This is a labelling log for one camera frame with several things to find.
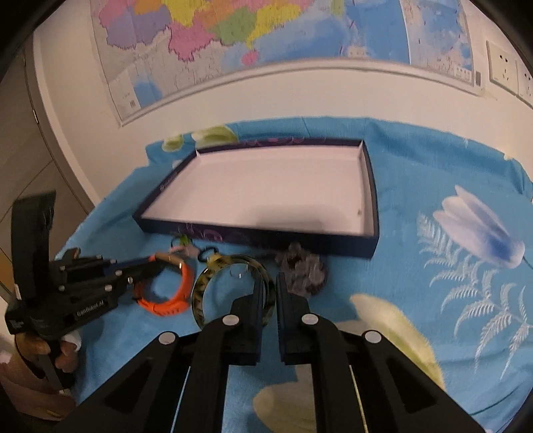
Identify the orange smart watch band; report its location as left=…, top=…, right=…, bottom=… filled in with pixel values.
left=133, top=252, right=194, bottom=317

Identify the wooden cabinet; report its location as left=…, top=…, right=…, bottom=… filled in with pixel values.
left=1, top=48, right=93, bottom=289

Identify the tortoiseshell bangle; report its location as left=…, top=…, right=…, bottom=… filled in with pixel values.
left=191, top=253, right=275, bottom=329

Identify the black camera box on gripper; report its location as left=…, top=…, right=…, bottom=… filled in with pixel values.
left=11, top=190, right=56, bottom=296

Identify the dark blue shallow box tray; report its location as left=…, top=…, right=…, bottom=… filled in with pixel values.
left=134, top=138, right=379, bottom=259

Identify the blue floral bed sheet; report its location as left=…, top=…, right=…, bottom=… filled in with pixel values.
left=61, top=117, right=532, bottom=432

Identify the white wall socket panel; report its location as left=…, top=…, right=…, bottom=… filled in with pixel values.
left=486, top=41, right=532, bottom=107

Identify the clear crystal bead bracelet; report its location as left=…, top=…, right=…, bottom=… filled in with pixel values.
left=273, top=242, right=329, bottom=299

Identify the pink ring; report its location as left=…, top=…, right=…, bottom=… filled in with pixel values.
left=168, top=244, right=201, bottom=261

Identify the colourful wall map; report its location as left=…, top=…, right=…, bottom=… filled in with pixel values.
left=89, top=0, right=481, bottom=122

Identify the person's left hand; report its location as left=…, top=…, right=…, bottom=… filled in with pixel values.
left=1, top=334, right=76, bottom=421

